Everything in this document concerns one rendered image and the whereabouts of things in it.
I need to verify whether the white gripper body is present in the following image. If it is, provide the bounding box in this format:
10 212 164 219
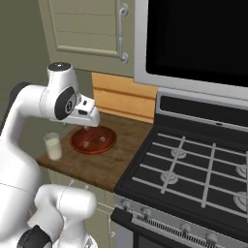
63 106 102 128

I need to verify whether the red-brown ice bowl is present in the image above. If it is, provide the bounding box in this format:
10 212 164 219
70 125 118 156

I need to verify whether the glass of lemonade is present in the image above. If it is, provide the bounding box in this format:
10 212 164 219
43 132 63 162

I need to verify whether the beige drawer front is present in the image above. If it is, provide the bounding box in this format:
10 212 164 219
47 168 116 214

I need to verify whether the beige base cupboard door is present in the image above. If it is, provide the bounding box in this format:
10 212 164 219
84 202 112 248

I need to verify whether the black and silver stove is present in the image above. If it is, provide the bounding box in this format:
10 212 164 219
110 88 248 248

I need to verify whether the silver microwave oven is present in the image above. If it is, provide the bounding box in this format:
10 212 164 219
133 0 248 102

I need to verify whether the silver drawer handle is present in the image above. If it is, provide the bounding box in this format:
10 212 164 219
66 179 90 192

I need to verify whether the beige wall cupboard door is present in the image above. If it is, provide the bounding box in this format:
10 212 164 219
38 0 136 78

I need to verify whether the silver cupboard door handle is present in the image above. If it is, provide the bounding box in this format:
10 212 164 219
116 2 130 64

